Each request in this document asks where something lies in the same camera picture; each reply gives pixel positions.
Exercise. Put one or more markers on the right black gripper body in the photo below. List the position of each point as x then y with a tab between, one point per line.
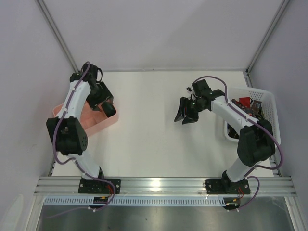
188	109

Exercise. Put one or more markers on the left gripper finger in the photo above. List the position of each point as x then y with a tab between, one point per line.
106	95
95	107

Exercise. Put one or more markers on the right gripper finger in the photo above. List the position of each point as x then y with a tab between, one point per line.
189	120
183	106

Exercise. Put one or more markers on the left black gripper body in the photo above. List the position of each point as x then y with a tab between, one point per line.
106	100

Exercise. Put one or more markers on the dark green tie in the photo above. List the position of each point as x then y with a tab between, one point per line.
108	109

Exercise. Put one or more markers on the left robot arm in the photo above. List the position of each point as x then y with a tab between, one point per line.
68	137

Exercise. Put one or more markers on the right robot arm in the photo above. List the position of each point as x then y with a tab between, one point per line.
256	142

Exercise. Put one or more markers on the pink compartment tray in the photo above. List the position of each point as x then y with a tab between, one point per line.
101	120

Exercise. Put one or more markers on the red tie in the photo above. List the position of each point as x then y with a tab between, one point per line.
246	101

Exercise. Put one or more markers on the floral navy tie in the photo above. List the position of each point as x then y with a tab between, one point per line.
244	108

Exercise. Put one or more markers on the brown patterned tie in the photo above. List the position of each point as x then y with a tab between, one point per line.
256	106

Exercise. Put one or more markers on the white plastic basket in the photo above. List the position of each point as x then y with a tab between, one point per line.
268	105

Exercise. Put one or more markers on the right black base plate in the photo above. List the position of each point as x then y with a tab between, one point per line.
224	186

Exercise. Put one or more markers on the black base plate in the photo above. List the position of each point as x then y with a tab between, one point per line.
224	186
87	186

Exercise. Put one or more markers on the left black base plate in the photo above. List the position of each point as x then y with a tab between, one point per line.
87	186

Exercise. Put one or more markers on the white slotted cable duct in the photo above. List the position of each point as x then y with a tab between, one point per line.
135	201

